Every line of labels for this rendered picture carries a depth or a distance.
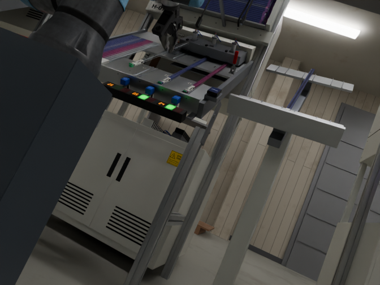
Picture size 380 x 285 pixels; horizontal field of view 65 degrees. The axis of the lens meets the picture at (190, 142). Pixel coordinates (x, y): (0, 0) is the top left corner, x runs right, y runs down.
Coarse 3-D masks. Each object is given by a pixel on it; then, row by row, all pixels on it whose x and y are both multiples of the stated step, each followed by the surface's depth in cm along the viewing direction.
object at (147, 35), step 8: (144, 32) 179; (152, 40) 168; (152, 48) 155; (160, 48) 157; (168, 48) 160; (160, 56) 148; (168, 56) 148; (176, 56) 151; (184, 56) 153; (192, 56) 155; (200, 56) 158; (176, 64) 153; (184, 64) 145; (200, 64) 146; (208, 64) 148; (216, 64) 150; (200, 72) 149; (208, 72) 151; (224, 72) 142; (224, 80) 145
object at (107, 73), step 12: (108, 72) 118; (120, 72) 116; (120, 84) 118; (132, 84) 116; (144, 84) 113; (156, 84) 111; (156, 96) 113; (168, 96) 111; (180, 96) 109; (192, 96) 107; (192, 108) 109
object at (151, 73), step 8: (112, 64) 126; (120, 64) 128; (128, 64) 129; (144, 64) 133; (128, 72) 122; (136, 72) 121; (144, 72) 125; (152, 72) 126; (160, 72) 128; (168, 72) 129; (152, 80) 119; (160, 80) 120; (176, 80) 123; (184, 80) 125; (192, 80) 126; (176, 88) 116; (184, 88) 118; (200, 88) 121; (208, 88) 122; (200, 96) 114
